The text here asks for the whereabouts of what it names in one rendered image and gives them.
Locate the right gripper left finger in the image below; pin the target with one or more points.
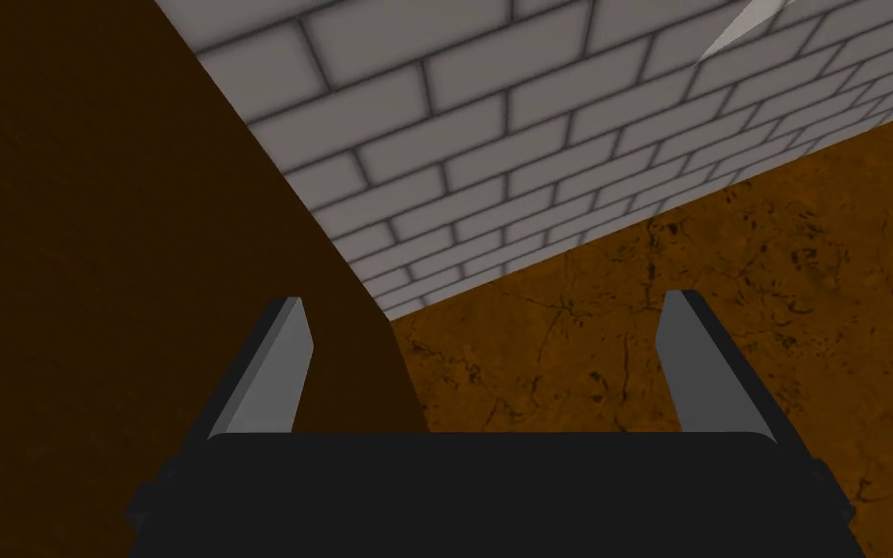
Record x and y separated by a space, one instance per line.
272 380

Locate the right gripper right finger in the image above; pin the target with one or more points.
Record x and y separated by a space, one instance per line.
706 380

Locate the dark brown wooden panel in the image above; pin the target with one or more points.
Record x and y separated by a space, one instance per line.
105 232

